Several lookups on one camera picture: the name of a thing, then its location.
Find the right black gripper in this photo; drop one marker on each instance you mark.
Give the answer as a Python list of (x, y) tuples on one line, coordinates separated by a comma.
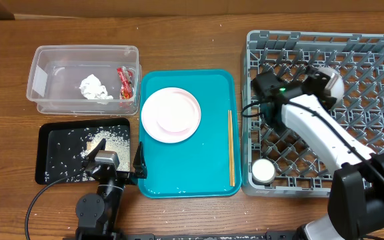
[(326, 98)]

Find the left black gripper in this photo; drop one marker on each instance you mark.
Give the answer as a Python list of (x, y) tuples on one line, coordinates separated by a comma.
[(139, 167)]

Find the grey bowl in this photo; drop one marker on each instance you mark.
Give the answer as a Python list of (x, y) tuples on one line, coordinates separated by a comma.
[(333, 90)]

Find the rice and food scraps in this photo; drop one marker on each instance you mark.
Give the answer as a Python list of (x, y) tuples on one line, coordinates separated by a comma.
[(67, 148)]

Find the pink plate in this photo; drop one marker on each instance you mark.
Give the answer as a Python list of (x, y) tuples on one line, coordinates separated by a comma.
[(170, 115)]

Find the white napkin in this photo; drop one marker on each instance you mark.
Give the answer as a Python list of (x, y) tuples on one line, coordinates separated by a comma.
[(92, 89)]

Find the red snack wrapper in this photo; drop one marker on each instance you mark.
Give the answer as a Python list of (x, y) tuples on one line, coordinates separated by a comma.
[(126, 76)]

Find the wooden chopstick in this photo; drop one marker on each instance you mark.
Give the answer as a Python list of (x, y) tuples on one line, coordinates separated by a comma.
[(231, 171), (232, 146)]

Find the white paper cup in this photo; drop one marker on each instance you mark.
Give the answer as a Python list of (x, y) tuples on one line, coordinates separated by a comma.
[(263, 171)]

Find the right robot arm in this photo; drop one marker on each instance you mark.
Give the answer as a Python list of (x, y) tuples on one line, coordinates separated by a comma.
[(356, 200)]

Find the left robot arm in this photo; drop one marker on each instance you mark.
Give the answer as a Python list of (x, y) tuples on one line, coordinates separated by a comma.
[(97, 212)]

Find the black waste tray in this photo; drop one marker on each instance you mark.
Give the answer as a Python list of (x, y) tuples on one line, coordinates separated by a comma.
[(46, 128)]

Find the grey dishwasher rack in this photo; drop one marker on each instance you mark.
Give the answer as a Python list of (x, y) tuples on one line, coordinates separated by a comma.
[(359, 58)]

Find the teal plastic tray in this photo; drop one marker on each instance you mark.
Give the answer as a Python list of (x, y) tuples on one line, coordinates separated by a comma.
[(199, 165)]

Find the clear plastic bin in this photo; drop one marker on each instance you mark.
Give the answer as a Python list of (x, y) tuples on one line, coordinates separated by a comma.
[(57, 71)]

